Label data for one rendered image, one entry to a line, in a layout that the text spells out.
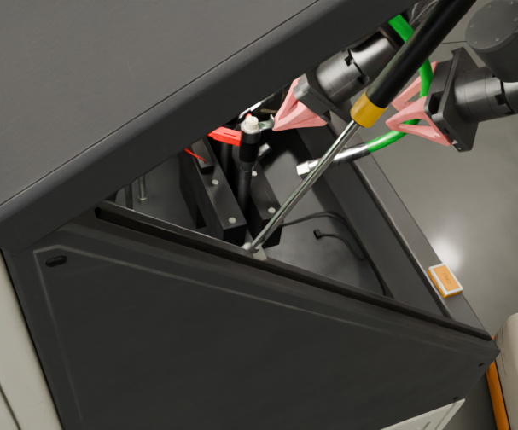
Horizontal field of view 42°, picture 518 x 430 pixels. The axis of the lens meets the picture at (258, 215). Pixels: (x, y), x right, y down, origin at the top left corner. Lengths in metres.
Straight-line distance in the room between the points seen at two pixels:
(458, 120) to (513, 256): 1.69
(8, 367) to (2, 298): 0.09
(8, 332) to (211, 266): 0.15
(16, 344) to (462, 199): 2.13
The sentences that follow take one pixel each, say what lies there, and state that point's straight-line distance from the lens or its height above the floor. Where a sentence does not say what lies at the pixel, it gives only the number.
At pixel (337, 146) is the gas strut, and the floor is 1.43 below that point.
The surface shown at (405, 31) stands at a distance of 0.74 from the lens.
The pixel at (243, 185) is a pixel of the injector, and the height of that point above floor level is 1.02.
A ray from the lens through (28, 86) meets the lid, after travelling 0.41.
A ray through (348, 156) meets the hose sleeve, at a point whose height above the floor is 1.18.
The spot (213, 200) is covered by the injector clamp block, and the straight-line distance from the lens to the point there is 1.04.
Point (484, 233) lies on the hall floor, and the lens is 2.45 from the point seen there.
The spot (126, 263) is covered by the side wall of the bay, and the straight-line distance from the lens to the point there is 0.47.
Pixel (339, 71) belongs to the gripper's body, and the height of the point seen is 1.23.
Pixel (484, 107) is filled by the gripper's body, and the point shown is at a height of 1.32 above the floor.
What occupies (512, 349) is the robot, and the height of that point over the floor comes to 0.24.
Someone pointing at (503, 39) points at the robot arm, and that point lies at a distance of 0.67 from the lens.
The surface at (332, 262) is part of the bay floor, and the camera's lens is 1.18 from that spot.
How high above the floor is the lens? 1.78
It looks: 51 degrees down
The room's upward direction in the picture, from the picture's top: 8 degrees clockwise
